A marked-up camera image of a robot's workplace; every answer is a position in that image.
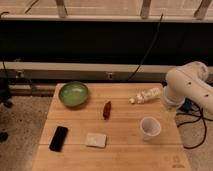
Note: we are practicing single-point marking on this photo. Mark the wooden table board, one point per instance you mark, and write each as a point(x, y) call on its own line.
point(125, 148)

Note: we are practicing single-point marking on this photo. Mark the green ceramic bowl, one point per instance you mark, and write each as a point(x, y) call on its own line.
point(73, 94)

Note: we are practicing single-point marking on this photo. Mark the white plastic cup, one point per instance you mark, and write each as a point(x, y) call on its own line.
point(149, 128)

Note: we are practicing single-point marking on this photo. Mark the crumpled clear plastic bottle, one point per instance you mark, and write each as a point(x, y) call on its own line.
point(145, 96)

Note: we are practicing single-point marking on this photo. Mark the blue power box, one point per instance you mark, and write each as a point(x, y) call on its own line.
point(187, 105)

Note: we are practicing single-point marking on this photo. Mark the black smartphone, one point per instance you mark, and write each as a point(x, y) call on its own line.
point(58, 139)

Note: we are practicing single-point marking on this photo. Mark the white rectangular sponge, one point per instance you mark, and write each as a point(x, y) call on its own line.
point(96, 140)

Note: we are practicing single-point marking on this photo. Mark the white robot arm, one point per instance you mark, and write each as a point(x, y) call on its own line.
point(188, 81)

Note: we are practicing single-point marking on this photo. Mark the black chair base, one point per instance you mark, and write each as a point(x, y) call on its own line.
point(5, 97)

